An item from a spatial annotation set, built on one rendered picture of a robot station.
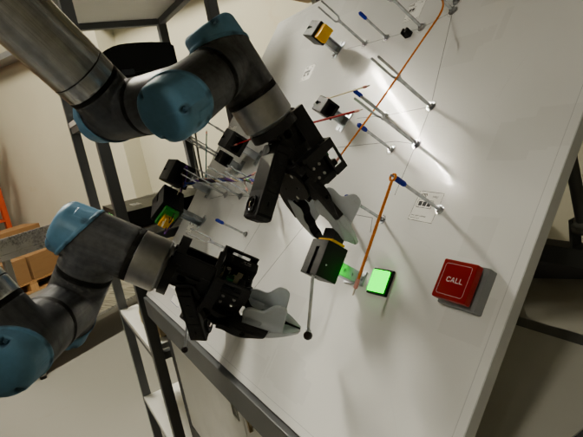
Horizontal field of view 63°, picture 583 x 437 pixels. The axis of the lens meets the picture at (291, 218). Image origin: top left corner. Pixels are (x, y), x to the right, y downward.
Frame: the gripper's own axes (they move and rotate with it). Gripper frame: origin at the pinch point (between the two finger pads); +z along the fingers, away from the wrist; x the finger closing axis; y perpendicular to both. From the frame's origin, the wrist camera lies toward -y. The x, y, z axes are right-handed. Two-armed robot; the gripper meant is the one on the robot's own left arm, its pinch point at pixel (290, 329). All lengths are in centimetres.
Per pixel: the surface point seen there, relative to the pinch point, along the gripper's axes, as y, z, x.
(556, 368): 4, 51, 13
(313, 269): 7.8, -0.4, 5.5
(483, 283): 24.0, 14.3, -4.9
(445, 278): 21.4, 11.3, -3.3
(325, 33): 25, -10, 67
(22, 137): -335, -253, 460
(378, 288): 10.4, 9.1, 4.3
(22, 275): -387, -162, 309
